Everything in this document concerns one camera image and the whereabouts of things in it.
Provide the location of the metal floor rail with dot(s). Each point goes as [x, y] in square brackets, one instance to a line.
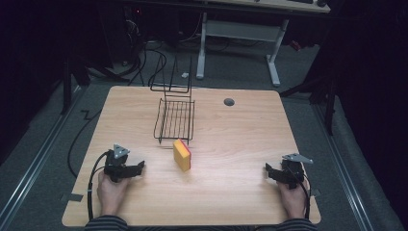
[344, 170]
[35, 162]

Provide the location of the small red object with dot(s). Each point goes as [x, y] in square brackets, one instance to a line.
[295, 45]

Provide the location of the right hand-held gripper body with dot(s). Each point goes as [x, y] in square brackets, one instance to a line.
[292, 171]

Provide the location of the grey round table grommet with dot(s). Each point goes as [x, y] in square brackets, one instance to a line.
[229, 102]

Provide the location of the grey tape strip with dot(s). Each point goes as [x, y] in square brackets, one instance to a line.
[73, 197]

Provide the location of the person's left hand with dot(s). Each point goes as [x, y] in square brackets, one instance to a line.
[110, 195]

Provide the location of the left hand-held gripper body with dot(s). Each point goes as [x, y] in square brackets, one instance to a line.
[117, 165]

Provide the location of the person's right hand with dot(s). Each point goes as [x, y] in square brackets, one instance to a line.
[293, 200]

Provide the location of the yellow and red sponge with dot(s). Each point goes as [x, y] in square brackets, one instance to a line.
[181, 155]

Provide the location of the white-legged wooden desk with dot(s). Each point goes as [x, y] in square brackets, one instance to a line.
[239, 30]

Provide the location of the black metal stand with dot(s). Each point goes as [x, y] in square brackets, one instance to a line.
[328, 106]
[66, 86]

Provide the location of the small white floor object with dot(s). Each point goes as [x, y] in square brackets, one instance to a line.
[185, 75]

